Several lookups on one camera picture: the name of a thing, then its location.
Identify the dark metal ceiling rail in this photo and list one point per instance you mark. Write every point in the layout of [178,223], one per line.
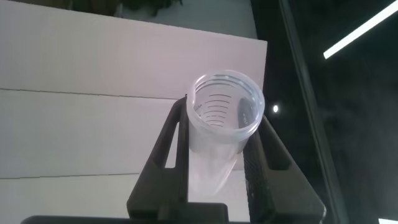
[311,99]

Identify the small round ceiling light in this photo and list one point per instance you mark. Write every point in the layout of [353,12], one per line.
[275,108]

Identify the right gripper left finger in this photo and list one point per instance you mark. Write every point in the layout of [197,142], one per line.
[164,174]

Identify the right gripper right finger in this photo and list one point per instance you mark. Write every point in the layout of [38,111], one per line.
[276,180]

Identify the test tube with white pigment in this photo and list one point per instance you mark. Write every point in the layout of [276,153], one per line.
[217,137]

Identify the white partition panel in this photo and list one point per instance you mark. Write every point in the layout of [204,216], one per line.
[93,53]
[77,133]

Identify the white ceiling light strip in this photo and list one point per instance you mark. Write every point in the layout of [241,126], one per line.
[388,221]
[357,31]

